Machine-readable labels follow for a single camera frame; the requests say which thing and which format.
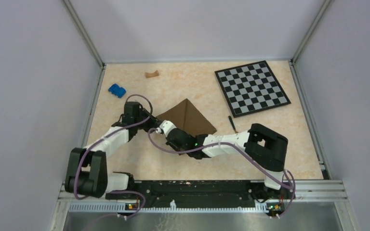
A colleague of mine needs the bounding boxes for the brown fabric napkin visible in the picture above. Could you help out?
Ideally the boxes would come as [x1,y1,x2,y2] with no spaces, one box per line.
[157,99,217,136]

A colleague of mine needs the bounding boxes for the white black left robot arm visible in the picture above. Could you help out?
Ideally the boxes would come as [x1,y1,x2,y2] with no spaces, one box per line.
[65,102,162,199]

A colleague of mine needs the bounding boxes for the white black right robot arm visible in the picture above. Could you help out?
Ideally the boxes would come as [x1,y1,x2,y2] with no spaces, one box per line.
[156,120,288,198]

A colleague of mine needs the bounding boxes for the blue toy car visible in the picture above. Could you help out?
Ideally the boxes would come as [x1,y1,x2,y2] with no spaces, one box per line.
[108,83,126,98]

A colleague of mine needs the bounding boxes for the small wooden arch block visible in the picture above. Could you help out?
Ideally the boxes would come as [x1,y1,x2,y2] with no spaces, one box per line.
[145,70,159,78]

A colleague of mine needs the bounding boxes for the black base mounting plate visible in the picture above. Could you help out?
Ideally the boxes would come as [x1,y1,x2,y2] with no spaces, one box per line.
[105,180,292,208]

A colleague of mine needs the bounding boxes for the black white checkerboard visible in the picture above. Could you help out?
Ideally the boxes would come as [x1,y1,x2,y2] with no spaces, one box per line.
[214,60,291,118]

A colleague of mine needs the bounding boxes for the green wooden handled knife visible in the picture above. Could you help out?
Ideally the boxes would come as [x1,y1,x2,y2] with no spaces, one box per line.
[228,115,238,133]

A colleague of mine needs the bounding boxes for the aluminium frame rail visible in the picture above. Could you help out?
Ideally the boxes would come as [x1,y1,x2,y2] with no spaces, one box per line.
[57,180,347,214]

